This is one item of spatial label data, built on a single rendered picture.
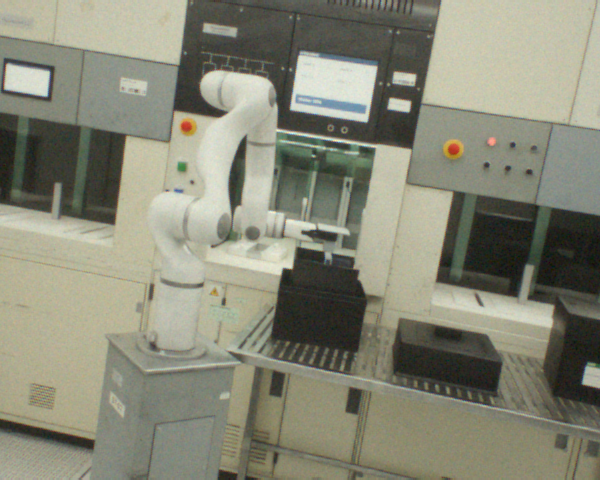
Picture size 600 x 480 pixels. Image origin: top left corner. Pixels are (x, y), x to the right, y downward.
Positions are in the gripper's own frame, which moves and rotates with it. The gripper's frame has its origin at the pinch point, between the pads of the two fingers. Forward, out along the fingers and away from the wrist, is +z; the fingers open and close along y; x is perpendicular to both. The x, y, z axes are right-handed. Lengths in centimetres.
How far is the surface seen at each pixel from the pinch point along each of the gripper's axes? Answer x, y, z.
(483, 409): -34, 41, 46
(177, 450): -57, 46, -33
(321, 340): -31.1, 13.5, 2.0
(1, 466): -110, -24, -104
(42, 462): -109, -31, -91
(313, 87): 47, -30, -14
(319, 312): -22.4, 13.7, -0.1
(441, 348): -23, 28, 35
